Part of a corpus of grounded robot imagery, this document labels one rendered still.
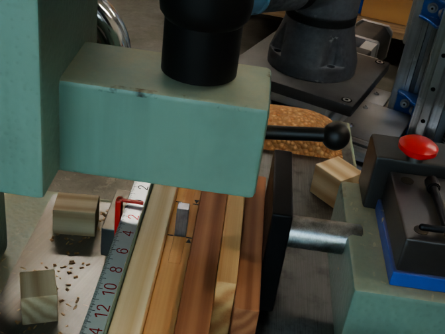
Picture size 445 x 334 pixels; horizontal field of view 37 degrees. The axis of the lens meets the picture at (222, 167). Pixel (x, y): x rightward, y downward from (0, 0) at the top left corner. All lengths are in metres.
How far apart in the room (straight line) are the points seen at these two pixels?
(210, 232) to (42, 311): 0.19
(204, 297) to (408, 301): 0.14
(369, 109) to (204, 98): 0.86
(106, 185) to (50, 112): 1.81
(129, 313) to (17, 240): 0.32
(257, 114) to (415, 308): 0.17
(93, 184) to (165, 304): 1.79
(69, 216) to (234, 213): 0.25
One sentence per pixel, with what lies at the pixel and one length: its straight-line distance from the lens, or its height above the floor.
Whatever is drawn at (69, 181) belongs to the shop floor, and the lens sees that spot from 2.25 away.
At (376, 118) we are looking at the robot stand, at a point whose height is 0.73.
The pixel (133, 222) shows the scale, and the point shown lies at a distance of 0.50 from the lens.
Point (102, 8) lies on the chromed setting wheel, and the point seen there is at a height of 1.06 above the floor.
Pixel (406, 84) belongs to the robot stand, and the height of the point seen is 0.78.
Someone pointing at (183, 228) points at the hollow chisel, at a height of 0.95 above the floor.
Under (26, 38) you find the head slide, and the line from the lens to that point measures 0.40.
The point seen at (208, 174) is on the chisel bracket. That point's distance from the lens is 0.45.
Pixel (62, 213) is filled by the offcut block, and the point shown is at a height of 0.83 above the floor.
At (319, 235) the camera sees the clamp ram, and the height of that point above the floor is 0.96.
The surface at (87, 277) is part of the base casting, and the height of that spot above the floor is 0.80.
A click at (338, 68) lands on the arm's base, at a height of 0.84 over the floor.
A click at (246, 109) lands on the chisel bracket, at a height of 1.07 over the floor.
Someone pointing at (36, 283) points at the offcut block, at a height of 0.83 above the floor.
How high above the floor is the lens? 1.26
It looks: 32 degrees down
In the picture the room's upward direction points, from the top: 8 degrees clockwise
